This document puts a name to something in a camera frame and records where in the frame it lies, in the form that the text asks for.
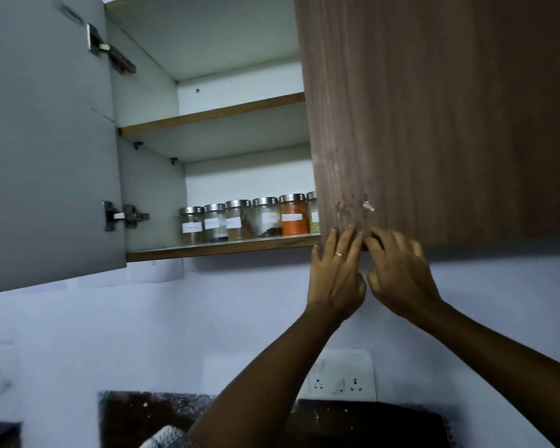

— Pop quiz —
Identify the white wood-edged cabinet shelf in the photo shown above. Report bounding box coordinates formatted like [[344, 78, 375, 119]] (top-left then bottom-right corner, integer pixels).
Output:
[[117, 91, 311, 164]]

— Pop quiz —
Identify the grey-backed cabinet door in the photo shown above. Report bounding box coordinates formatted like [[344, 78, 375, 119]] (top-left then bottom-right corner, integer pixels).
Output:
[[0, 0, 128, 297]]

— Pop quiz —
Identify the person's right hand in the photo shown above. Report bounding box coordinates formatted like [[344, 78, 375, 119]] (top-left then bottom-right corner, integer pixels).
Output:
[[364, 228, 447, 323]]

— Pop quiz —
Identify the brown wood cabinet door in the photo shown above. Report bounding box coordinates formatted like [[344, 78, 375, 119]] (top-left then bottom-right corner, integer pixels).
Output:
[[293, 0, 560, 251]]

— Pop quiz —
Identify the person's left forearm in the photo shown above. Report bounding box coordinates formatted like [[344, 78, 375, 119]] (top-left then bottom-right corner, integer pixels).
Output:
[[187, 305, 346, 448]]

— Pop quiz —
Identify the person's left hand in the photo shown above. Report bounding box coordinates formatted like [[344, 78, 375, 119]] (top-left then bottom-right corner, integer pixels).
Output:
[[306, 225, 368, 324]]

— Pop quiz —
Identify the patterned grey garment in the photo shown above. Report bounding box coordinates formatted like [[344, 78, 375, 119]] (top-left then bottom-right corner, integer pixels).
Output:
[[139, 424, 190, 448]]

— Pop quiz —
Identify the white wall socket plate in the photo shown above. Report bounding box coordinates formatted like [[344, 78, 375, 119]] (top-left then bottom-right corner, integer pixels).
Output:
[[308, 349, 377, 402]]

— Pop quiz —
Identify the metal cabinet door hinge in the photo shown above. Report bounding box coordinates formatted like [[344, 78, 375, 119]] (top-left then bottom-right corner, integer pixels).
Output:
[[86, 23, 137, 76], [102, 201, 150, 232]]

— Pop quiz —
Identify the person's right forearm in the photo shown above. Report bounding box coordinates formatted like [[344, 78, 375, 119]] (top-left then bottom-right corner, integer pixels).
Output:
[[413, 301, 560, 448]]

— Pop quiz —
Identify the white wall cabinet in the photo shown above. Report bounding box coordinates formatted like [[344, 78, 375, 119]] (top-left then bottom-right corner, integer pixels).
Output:
[[105, 0, 321, 263]]

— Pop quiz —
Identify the row of glass spice jars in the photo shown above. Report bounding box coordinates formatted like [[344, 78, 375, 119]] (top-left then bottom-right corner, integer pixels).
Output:
[[179, 191, 321, 245]]

